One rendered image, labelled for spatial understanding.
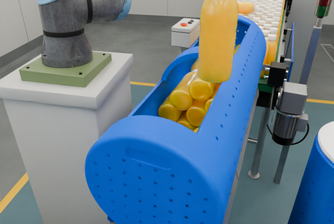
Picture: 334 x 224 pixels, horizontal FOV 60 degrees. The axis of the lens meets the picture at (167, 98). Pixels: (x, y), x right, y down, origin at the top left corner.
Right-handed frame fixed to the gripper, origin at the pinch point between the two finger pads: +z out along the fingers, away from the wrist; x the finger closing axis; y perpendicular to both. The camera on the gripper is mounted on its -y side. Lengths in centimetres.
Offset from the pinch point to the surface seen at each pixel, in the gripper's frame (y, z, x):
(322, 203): -11, 55, 30
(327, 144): -19, 41, 28
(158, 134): 17.7, 22.1, -5.0
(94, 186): 19.0, 37.6, -18.8
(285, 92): -82, 59, 20
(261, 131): -111, 103, 13
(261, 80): -81, 54, 8
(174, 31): -85, 36, -38
